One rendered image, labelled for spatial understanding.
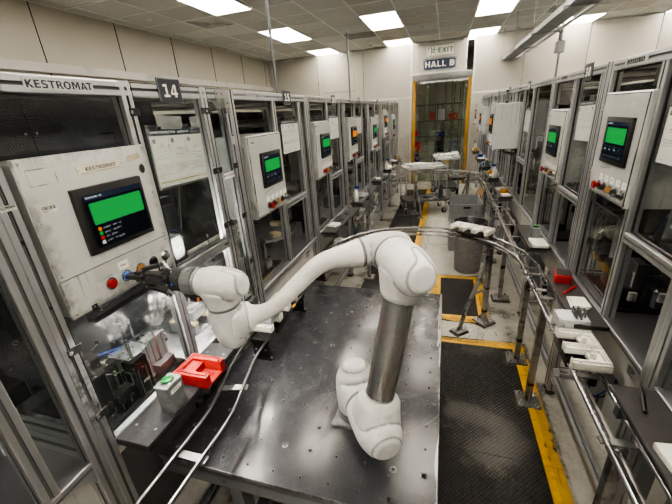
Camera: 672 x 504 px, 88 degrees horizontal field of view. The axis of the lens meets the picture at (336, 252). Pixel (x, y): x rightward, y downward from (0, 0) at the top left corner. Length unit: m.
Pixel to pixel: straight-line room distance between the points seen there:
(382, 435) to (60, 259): 1.10
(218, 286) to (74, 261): 0.42
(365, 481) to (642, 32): 9.81
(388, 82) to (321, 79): 1.75
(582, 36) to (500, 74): 1.61
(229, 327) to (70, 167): 0.65
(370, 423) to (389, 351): 0.27
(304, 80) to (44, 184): 9.26
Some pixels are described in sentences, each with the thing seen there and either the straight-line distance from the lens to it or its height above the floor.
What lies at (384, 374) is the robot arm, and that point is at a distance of 1.21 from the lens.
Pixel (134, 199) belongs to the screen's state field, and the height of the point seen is 1.66.
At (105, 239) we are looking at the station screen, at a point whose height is 1.57.
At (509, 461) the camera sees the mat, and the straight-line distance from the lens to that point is 2.46.
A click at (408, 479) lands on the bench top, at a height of 0.68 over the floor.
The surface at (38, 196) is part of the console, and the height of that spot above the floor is 1.73.
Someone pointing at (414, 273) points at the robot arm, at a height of 1.46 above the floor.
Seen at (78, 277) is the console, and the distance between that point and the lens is 1.27.
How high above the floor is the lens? 1.88
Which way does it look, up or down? 22 degrees down
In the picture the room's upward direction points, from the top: 4 degrees counter-clockwise
